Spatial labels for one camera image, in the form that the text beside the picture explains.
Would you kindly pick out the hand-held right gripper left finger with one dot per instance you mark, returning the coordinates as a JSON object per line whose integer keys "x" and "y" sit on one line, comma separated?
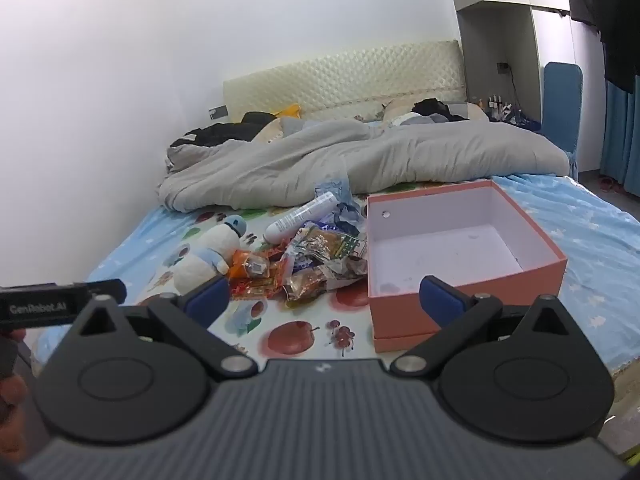
{"x": 212, "y": 292}

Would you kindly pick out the blue padded board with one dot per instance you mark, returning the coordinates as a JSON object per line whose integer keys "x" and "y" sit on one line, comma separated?
{"x": 562, "y": 110}

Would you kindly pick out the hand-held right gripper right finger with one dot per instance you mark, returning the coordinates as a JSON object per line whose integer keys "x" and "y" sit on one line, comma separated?
{"x": 440, "y": 300}

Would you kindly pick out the pink cardboard box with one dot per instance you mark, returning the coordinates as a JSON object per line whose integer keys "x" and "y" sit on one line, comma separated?
{"x": 425, "y": 250}

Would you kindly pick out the clear blue plastic bag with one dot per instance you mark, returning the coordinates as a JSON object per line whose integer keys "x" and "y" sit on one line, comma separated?
{"x": 332, "y": 187}

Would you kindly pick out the white cloth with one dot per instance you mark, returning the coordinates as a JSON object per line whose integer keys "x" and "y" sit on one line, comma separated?
{"x": 407, "y": 119}

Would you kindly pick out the red slippers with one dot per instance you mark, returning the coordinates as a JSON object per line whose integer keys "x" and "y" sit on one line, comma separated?
{"x": 607, "y": 184}

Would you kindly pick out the dark hanging clothes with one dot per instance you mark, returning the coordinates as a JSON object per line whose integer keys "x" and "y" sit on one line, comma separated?
{"x": 620, "y": 20}

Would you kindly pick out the person's left hand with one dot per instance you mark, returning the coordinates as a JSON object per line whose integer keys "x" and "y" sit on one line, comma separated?
{"x": 10, "y": 400}

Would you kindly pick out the fruit print bedsheet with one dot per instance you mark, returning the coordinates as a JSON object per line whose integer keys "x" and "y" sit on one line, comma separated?
{"x": 150, "y": 230}

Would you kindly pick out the white cylindrical bottle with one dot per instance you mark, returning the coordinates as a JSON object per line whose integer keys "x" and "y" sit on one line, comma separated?
{"x": 300, "y": 217}

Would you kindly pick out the black wall charger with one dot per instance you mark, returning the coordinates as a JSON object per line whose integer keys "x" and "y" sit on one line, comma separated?
{"x": 502, "y": 66}

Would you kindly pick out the grey duvet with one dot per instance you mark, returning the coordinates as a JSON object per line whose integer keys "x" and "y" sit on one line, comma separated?
{"x": 350, "y": 155}

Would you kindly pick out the black clothing pile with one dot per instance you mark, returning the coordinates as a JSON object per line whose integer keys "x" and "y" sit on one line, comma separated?
{"x": 220, "y": 132}

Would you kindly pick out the grey wardrobe cabinet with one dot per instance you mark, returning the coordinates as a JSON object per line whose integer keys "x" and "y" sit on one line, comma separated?
{"x": 495, "y": 60}

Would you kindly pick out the blue curtain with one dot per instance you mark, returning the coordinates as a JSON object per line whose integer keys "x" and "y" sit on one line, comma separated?
{"x": 622, "y": 150}

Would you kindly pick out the group of small bottles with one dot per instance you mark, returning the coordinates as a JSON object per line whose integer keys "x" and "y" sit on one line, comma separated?
{"x": 495, "y": 105}

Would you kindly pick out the white plush toy blue scarf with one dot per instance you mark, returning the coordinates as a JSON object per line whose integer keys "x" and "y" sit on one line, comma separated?
{"x": 210, "y": 252}

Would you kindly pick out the metal clothes rail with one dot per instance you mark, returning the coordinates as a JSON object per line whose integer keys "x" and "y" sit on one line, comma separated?
{"x": 550, "y": 9}

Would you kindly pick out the grey wall socket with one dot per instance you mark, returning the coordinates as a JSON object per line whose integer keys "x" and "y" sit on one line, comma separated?
{"x": 218, "y": 111}

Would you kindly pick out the dark blue cloth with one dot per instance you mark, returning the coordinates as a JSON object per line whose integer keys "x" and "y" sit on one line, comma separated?
{"x": 522, "y": 121}

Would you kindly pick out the cream padded headboard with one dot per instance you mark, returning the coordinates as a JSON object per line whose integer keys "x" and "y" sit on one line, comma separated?
{"x": 350, "y": 80}

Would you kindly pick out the orange snack packet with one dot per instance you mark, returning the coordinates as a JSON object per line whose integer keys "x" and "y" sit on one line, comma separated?
{"x": 245, "y": 262}

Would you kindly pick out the yellow bag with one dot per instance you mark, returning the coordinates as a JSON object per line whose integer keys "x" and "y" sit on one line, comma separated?
{"x": 290, "y": 111}

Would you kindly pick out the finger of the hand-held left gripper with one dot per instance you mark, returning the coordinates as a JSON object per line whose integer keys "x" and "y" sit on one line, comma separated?
{"x": 107, "y": 287}

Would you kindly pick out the brown snack packet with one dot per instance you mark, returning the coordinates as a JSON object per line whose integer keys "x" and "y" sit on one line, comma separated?
{"x": 305, "y": 285}

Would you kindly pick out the black garment on pillow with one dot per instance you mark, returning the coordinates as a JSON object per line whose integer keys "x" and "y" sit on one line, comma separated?
{"x": 432, "y": 107}

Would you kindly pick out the cream and grey pillow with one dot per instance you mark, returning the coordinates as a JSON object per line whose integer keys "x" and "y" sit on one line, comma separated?
{"x": 272, "y": 130}

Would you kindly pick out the clear snack packet green label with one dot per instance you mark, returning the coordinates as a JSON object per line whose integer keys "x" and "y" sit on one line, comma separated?
{"x": 325, "y": 242}

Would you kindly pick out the beige pillow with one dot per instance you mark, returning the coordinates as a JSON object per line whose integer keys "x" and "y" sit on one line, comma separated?
{"x": 400, "y": 107}

